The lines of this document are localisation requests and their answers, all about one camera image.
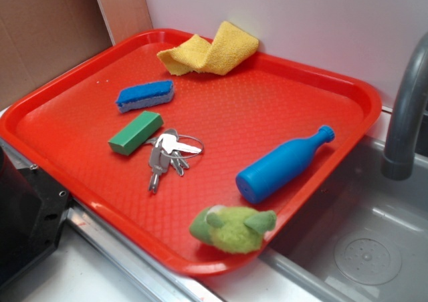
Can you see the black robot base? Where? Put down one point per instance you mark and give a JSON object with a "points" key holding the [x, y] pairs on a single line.
{"points": [[33, 210]]}

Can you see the blue plastic bottle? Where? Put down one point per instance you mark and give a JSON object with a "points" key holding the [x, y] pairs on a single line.
{"points": [[265, 176]]}

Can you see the silver key bunch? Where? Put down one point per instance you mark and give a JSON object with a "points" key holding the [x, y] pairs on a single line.
{"points": [[171, 149]]}

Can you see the blue sponge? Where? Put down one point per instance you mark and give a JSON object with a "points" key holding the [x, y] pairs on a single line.
{"points": [[145, 95]]}

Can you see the green rectangular block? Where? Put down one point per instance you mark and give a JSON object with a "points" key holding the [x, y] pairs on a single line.
{"points": [[134, 134]]}

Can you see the green plush toy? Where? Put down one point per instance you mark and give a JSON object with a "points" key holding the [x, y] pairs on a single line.
{"points": [[233, 229]]}

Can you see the yellow folded cloth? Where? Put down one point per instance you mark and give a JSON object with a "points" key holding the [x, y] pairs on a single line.
{"points": [[230, 47]]}

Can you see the grey sink basin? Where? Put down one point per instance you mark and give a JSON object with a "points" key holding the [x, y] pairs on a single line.
{"points": [[360, 236]]}

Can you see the grey faucet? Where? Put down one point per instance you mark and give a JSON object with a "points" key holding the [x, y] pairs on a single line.
{"points": [[407, 132]]}

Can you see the brown cardboard panel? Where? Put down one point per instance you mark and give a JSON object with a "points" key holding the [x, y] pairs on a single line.
{"points": [[42, 39]]}

